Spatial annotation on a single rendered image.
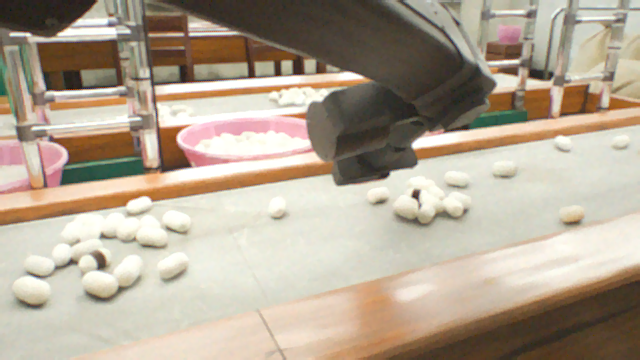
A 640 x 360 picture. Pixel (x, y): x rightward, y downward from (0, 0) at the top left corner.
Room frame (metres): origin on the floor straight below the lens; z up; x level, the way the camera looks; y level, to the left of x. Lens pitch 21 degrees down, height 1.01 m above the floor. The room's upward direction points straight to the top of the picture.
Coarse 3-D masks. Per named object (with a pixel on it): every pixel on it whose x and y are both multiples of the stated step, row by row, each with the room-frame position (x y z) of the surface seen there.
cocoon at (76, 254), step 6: (90, 240) 0.48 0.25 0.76; (96, 240) 0.48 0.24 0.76; (78, 246) 0.46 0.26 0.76; (84, 246) 0.47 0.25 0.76; (90, 246) 0.47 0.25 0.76; (96, 246) 0.47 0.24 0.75; (102, 246) 0.48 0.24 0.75; (72, 252) 0.46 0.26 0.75; (78, 252) 0.46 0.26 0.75; (84, 252) 0.46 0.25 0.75; (78, 258) 0.46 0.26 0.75
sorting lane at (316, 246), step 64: (256, 192) 0.66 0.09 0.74; (320, 192) 0.66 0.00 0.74; (448, 192) 0.66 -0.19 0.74; (512, 192) 0.66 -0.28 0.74; (576, 192) 0.66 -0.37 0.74; (0, 256) 0.48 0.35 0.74; (128, 256) 0.47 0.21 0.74; (192, 256) 0.47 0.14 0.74; (256, 256) 0.47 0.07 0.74; (320, 256) 0.47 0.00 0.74; (384, 256) 0.47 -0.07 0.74; (448, 256) 0.47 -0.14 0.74; (0, 320) 0.36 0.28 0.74; (64, 320) 0.36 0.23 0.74; (128, 320) 0.36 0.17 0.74; (192, 320) 0.36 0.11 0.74
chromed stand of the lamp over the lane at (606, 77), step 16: (576, 0) 1.02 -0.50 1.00; (624, 0) 1.08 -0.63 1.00; (576, 16) 1.02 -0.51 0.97; (592, 16) 1.05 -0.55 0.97; (608, 16) 1.06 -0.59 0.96; (624, 16) 1.08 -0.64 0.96; (560, 48) 1.02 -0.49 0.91; (608, 48) 1.09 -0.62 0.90; (560, 64) 1.02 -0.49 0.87; (608, 64) 1.08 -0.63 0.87; (560, 80) 1.02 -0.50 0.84; (576, 80) 1.04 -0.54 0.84; (592, 80) 1.06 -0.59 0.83; (608, 80) 1.08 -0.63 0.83; (560, 96) 1.02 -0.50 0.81; (608, 96) 1.08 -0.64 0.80
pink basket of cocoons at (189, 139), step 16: (192, 128) 0.92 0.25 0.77; (224, 128) 0.98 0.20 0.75; (240, 128) 0.99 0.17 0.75; (272, 128) 0.99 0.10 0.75; (288, 128) 0.98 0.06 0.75; (304, 128) 0.96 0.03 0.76; (192, 144) 0.90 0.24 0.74; (192, 160) 0.80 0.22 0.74; (208, 160) 0.76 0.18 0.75; (224, 160) 0.75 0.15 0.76; (240, 160) 0.75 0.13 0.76
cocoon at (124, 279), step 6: (126, 258) 0.43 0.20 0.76; (132, 258) 0.43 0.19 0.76; (138, 258) 0.44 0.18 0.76; (126, 264) 0.42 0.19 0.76; (132, 264) 0.42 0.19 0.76; (138, 264) 0.43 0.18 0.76; (144, 264) 0.44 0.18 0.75; (120, 270) 0.41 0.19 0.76; (126, 270) 0.41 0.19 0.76; (132, 270) 0.42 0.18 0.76; (138, 270) 0.43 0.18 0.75; (114, 276) 0.41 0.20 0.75; (120, 276) 0.41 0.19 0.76; (126, 276) 0.41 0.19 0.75; (132, 276) 0.41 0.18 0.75; (120, 282) 0.41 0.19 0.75; (126, 282) 0.41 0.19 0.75; (132, 282) 0.41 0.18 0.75
